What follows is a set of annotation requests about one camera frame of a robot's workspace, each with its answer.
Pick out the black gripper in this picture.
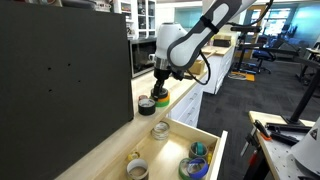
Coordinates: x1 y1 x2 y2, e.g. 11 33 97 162
153 68 174 98

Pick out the black masking tape roll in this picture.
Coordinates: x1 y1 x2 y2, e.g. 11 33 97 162
150 87 169 100

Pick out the orange masking tape roll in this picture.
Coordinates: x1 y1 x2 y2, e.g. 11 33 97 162
156 93 171 103

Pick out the green masking tape roll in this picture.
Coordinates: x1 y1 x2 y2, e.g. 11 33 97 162
150 96 171 108

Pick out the black tape roll grey core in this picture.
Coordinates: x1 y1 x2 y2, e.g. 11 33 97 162
137 98 157 117

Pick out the wooden drawer white front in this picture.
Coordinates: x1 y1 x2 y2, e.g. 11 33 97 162
96 116 229 180

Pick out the grey teal tape roll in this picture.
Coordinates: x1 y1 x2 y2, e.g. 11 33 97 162
188 141 209 160

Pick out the yellow black hazard tape roll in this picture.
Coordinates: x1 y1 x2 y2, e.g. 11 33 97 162
127 151 141 163

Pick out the thin green tape roll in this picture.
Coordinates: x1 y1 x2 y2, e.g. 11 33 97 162
178 157 201 180

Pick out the blue tape roll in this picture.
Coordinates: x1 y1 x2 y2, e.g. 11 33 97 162
187 157 210 179

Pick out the white base cabinet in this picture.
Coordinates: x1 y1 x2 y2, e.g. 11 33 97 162
166 46 236 129

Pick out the black microwave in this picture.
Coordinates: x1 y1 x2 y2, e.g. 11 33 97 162
128 36 158 79

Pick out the cardboard box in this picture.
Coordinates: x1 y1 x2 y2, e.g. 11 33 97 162
188 59 206 76

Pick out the black box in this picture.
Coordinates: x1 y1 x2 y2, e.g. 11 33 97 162
213 38 232 48

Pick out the white shelving unit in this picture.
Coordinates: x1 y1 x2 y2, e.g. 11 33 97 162
113 0 157 39

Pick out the orange floor mat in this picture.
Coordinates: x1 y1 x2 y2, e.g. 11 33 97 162
228 70 256 83

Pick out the black panel board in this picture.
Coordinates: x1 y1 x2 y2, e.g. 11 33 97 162
0 1 135 180

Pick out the orange black hand tool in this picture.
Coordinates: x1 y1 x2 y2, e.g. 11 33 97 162
253 119 273 141

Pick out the blue office chair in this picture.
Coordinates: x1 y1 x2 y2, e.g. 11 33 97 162
246 46 278 75

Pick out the black object on chest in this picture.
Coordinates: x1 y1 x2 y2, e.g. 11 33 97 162
60 0 98 10

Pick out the black clamp tool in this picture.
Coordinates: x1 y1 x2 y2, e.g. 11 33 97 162
265 122 313 134
269 131 299 147

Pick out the perforated metal robot table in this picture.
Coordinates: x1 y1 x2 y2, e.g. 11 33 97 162
248 110 320 180

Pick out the black stand pole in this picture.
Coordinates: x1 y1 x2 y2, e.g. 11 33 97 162
281 66 320 126

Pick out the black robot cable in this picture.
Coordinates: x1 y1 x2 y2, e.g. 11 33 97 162
184 46 212 86

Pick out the grey duct tape roll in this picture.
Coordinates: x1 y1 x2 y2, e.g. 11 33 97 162
125 158 150 180

